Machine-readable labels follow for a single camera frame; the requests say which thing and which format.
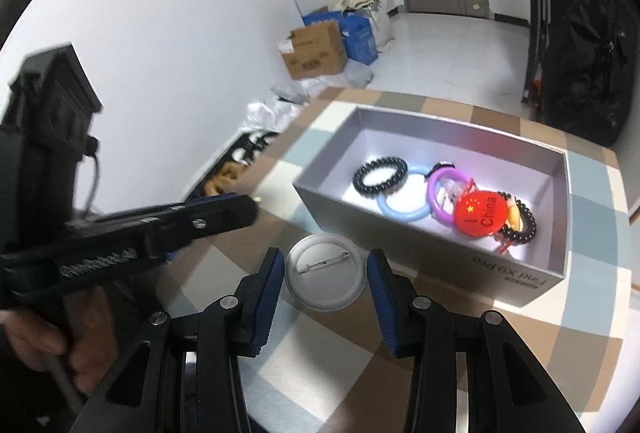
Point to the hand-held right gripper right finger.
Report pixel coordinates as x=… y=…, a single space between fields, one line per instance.
x=385 y=303

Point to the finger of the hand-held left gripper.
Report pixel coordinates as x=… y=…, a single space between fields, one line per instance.
x=220 y=198
x=215 y=220

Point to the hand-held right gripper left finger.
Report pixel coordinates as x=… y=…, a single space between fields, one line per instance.
x=267 y=303

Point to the silver pin badge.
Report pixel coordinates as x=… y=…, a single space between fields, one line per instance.
x=325 y=288

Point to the grey cardboard box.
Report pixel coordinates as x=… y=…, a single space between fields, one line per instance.
x=425 y=250

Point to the red round badge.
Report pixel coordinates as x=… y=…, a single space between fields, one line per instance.
x=475 y=223

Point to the person's left hand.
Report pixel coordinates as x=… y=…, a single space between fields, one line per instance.
x=95 y=338

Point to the crumpled clear plastic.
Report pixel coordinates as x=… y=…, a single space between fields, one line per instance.
x=270 y=115

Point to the clear plastic sheet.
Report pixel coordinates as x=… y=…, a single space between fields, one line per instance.
x=320 y=85

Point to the brown cardboard box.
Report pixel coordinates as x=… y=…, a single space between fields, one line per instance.
x=315 y=53

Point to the checkered tablecloth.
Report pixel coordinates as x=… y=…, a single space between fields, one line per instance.
x=575 y=363

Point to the blue cardboard box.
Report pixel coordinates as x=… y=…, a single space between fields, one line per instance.
x=360 y=38

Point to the orange object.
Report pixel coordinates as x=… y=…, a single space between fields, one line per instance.
x=536 y=90

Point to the large black bag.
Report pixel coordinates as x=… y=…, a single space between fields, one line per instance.
x=585 y=53

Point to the black metal rack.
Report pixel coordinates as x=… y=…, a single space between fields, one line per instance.
x=537 y=13

